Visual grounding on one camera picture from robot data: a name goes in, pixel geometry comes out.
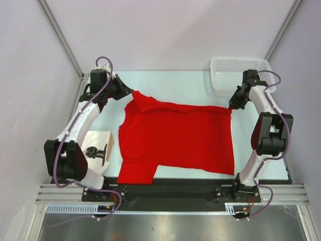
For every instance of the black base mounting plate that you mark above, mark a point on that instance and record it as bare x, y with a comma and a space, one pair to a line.
193, 204

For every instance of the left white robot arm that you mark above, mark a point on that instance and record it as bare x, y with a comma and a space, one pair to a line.
64, 157

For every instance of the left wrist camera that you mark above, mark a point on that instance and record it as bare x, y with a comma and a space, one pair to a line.
106, 67

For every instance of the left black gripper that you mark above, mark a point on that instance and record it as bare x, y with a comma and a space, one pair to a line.
124, 91

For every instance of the red t shirt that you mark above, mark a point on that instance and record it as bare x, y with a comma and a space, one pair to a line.
156, 133

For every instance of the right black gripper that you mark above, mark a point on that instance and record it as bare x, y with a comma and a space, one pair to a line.
234, 104

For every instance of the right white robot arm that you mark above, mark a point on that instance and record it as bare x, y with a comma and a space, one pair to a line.
270, 139

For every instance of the white slotted cable duct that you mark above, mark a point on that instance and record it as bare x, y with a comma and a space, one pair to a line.
104, 209

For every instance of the white perforated plastic basket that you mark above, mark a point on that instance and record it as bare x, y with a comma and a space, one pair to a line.
227, 73

